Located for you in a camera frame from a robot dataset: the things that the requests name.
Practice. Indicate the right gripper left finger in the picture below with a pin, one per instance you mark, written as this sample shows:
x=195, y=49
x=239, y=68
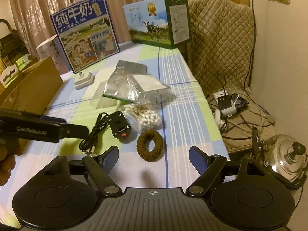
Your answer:
x=106, y=162

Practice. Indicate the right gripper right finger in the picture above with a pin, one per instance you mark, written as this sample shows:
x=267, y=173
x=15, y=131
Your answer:
x=201, y=161

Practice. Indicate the silver foil pouch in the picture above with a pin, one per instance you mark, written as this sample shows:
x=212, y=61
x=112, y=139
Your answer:
x=118, y=85

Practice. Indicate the white charger plug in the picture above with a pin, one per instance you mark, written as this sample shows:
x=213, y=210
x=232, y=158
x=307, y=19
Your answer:
x=84, y=79

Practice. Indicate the person's left hand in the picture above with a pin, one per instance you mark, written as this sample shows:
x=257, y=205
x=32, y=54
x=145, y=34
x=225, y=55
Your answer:
x=8, y=162

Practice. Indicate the black toy car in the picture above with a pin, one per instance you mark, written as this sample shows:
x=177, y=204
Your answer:
x=119, y=125

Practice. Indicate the brown cardboard box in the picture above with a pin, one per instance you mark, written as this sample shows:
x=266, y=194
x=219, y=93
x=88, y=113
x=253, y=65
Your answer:
x=33, y=93

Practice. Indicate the white power strip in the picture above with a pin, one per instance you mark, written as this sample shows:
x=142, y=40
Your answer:
x=218, y=114

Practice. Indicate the white cutout cardboard piece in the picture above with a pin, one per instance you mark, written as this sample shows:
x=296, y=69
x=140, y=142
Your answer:
x=9, y=74

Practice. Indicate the bag of cotton swabs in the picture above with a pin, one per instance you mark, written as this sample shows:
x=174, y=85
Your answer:
x=142, y=117

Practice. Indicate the clear plastic container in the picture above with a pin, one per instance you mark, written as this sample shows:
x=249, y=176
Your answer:
x=99, y=101

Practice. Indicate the black power adapter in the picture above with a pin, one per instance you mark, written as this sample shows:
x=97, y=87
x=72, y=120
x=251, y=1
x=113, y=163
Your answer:
x=224, y=102

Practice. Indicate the black small fan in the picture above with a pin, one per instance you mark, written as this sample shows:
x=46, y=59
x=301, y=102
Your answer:
x=240, y=103

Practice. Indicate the black metal rack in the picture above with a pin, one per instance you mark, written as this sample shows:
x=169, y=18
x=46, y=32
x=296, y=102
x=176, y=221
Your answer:
x=12, y=46

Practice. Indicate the clear bag with white pads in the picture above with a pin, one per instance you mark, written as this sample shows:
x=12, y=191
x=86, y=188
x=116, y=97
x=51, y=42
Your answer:
x=147, y=88

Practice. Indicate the steel kettle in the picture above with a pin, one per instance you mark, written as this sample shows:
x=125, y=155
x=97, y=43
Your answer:
x=283, y=157

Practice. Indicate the white product box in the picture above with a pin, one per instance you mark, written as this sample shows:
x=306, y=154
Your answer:
x=52, y=48

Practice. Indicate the blue milk carton box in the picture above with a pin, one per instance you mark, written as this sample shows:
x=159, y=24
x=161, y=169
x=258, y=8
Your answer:
x=85, y=32

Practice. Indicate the quilted beige chair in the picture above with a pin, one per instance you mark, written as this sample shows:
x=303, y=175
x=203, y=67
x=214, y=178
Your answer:
x=219, y=56

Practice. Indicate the green cow milk box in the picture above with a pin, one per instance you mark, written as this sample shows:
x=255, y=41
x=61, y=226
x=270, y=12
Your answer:
x=162, y=23

